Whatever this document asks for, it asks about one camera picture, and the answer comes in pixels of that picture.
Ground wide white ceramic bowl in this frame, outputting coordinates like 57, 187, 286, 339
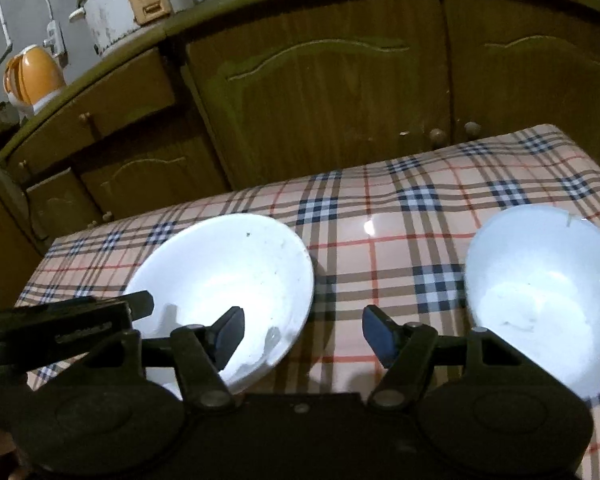
124, 214, 314, 393

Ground plaid checkered tablecloth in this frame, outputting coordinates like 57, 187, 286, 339
14, 122, 600, 480

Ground small white ceramic bowl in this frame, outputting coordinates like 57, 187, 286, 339
464, 205, 600, 398

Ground orange electric kettle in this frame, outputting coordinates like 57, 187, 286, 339
3, 44, 66, 118

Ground brown wooden cabinet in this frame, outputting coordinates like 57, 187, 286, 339
0, 0, 600, 310

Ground white wall power socket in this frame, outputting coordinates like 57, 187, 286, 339
43, 20, 66, 58

